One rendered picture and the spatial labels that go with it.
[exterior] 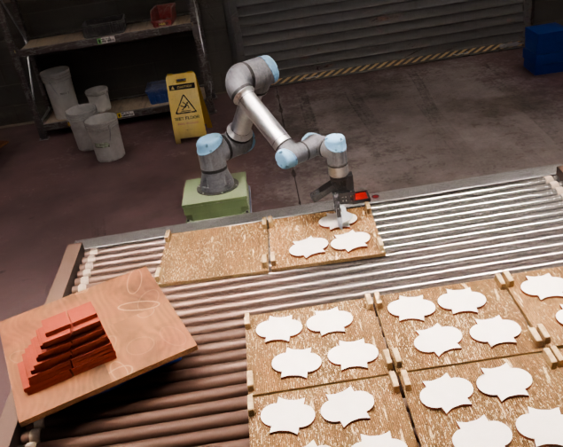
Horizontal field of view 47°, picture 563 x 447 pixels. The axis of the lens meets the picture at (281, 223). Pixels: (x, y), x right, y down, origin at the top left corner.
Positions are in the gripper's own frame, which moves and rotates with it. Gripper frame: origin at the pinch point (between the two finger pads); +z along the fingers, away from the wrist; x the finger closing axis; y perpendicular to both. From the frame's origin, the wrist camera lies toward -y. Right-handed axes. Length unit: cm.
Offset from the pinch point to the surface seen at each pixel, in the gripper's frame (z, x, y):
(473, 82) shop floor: 95, 382, 172
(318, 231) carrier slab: 0.5, -5.2, -8.1
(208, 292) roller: 3, -32, -50
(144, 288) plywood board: -10, -42, -68
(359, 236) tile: -0.7, -14.1, 6.4
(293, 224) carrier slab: 0.5, 2.7, -17.2
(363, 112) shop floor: 95, 346, 59
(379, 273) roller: 2.5, -34.7, 10.1
